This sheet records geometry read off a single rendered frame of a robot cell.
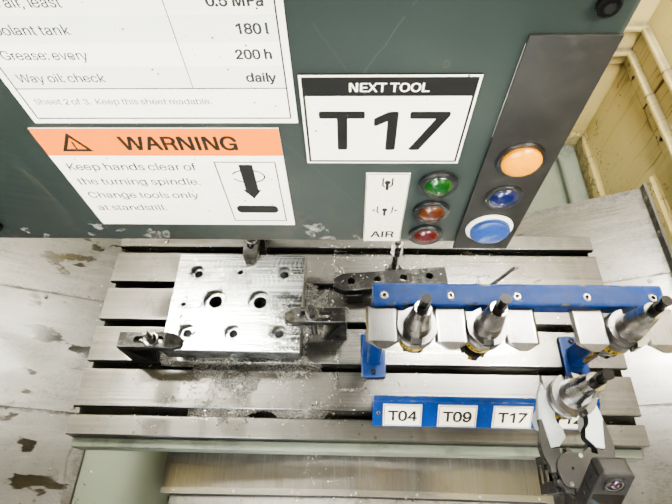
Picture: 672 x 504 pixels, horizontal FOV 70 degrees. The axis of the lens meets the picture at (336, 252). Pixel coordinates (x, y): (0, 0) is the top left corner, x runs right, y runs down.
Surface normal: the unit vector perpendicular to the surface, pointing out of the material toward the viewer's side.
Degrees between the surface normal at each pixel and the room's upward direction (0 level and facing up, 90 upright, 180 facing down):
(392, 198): 90
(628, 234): 25
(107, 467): 0
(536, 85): 90
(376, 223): 90
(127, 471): 0
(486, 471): 7
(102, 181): 90
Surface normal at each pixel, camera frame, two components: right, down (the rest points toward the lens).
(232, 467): -0.15, -0.51
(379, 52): -0.02, 0.86
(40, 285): 0.39, -0.46
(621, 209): -0.43, -0.47
